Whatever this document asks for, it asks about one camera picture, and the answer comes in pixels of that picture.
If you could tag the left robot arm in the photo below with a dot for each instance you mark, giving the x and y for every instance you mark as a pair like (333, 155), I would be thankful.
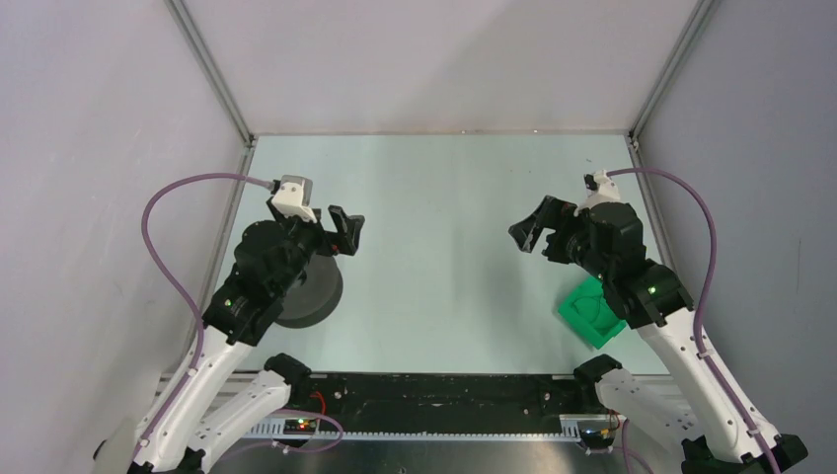
(181, 433)

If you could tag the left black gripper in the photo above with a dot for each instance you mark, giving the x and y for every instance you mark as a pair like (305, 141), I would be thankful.
(348, 225)

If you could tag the right controller board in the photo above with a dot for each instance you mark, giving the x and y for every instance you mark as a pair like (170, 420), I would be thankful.
(597, 441)

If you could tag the left controller board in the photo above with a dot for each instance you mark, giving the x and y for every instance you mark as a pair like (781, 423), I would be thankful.
(300, 427)

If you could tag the dark grey cable spool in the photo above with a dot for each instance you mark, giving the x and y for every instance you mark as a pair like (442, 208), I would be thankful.
(314, 297)

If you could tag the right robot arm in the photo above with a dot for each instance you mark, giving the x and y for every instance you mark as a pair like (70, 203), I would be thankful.
(709, 435)

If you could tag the controller board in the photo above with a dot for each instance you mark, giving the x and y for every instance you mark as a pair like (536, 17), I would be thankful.
(300, 427)
(597, 441)

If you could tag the aluminium frame rail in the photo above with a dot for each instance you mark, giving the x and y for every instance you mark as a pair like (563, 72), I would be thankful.
(181, 14)

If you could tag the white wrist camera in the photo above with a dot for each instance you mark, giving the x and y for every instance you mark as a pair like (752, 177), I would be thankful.
(600, 189)
(291, 198)

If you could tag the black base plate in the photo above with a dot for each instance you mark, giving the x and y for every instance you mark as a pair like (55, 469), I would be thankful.
(445, 403)

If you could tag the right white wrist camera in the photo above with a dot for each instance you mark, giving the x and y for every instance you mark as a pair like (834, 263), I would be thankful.
(600, 189)

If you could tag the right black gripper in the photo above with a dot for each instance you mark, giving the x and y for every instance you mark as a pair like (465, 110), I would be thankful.
(553, 213)

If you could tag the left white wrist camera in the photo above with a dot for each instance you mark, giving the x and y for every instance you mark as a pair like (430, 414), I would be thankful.
(291, 198)

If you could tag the white slotted cable duct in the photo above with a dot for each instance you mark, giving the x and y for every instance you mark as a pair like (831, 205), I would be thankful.
(273, 428)

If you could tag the green plastic tray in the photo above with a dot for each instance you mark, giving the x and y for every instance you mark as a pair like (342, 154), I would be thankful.
(588, 314)

